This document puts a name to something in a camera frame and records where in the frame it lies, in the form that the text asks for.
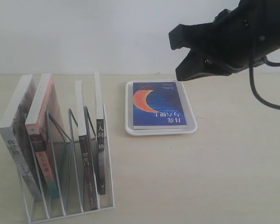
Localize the white wire book rack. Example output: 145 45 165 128
25 109 115 224

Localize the dark blue moon book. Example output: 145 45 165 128
133 81 187 129

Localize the red pink spine book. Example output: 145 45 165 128
25 73 64 198

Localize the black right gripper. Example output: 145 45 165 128
168 0 280 81

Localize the dark brown spine book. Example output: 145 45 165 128
75 80 98 210

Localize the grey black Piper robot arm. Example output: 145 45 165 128
168 0 280 81

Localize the grey marbled white book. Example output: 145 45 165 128
0 74 42 201

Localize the white plastic tray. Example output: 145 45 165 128
125 79 197 136

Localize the black grey spine book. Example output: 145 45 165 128
94 70 105 195

